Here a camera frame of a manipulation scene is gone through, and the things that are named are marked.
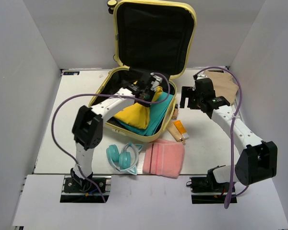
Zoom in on beige cloth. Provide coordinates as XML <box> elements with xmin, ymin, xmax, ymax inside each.
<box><xmin>204</xmin><ymin>70</ymin><xmax>239</xmax><ymax>105</ymax></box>

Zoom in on yellow cloth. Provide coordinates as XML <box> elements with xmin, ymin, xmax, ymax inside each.
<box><xmin>113</xmin><ymin>81</ymin><xmax>163</xmax><ymax>128</ymax></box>

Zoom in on teal cloth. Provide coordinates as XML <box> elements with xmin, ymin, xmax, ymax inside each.
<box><xmin>118</xmin><ymin>87</ymin><xmax>173</xmax><ymax>136</ymax></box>

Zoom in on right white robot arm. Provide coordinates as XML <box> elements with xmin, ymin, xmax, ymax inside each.
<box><xmin>180</xmin><ymin>78</ymin><xmax>277</xmax><ymax>191</ymax></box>

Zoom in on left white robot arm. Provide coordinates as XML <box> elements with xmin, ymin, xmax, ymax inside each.
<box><xmin>71</xmin><ymin>73</ymin><xmax>169</xmax><ymax>191</ymax></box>

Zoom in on beige round bottle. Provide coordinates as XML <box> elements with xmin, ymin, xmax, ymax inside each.
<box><xmin>171</xmin><ymin>103</ymin><xmax>179</xmax><ymax>120</ymax></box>

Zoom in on orange sunscreen tube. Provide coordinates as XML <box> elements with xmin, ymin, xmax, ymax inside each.
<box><xmin>173</xmin><ymin>120</ymin><xmax>189</xmax><ymax>139</ymax></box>

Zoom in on beige cosmetic tube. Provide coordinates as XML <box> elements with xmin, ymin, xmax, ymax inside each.
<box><xmin>167</xmin><ymin>126</ymin><xmax>185</xmax><ymax>144</ymax></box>

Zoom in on yellow suitcase with black lining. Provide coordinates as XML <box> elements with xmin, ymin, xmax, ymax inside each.
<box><xmin>89</xmin><ymin>0</ymin><xmax>196</xmax><ymax>142</ymax></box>

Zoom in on pink striped towel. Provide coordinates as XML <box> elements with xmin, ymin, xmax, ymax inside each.
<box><xmin>143</xmin><ymin>139</ymin><xmax>185</xmax><ymax>179</ymax></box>

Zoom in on teal cat-ear headphones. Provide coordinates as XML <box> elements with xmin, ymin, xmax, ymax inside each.
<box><xmin>106</xmin><ymin>142</ymin><xmax>143</xmax><ymax>175</ymax></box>

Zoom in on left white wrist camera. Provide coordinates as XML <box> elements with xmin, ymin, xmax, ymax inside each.
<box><xmin>150</xmin><ymin>73</ymin><xmax>162</xmax><ymax>91</ymax></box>

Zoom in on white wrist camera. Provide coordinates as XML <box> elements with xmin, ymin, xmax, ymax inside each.
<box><xmin>150</xmin><ymin>73</ymin><xmax>162</xmax><ymax>91</ymax></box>
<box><xmin>193</xmin><ymin>74</ymin><xmax>207</xmax><ymax>83</ymax></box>

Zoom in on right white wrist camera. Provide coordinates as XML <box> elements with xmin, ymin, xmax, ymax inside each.
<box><xmin>193</xmin><ymin>74</ymin><xmax>207</xmax><ymax>83</ymax></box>

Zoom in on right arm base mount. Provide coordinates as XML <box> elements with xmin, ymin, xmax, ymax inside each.
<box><xmin>186</xmin><ymin>177</ymin><xmax>229</xmax><ymax>205</ymax></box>

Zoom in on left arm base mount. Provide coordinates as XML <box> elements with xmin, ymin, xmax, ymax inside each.
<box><xmin>60</xmin><ymin>176</ymin><xmax>111</xmax><ymax>204</ymax></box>

